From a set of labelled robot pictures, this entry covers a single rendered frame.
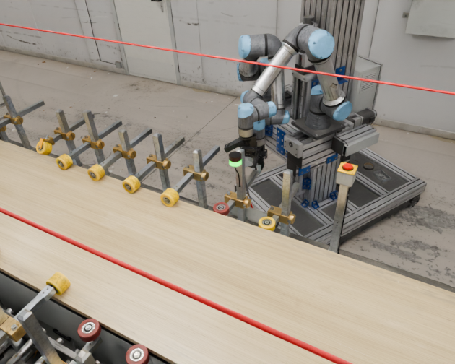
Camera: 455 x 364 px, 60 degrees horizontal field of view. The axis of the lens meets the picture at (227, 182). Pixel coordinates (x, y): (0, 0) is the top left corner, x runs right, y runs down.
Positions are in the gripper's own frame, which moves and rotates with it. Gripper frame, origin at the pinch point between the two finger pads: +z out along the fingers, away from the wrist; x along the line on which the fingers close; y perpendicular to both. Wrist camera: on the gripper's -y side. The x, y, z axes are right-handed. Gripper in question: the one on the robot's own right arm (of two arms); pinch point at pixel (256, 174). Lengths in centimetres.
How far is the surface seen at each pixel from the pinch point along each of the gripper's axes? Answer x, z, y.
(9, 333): 32, -14, -139
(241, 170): -5.5, -24.2, -29.1
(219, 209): 0.4, -7.7, -43.2
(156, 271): 5, -7, -89
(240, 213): -4.2, 5.2, -29.1
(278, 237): -33, -7, -48
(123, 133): 69, -26, -28
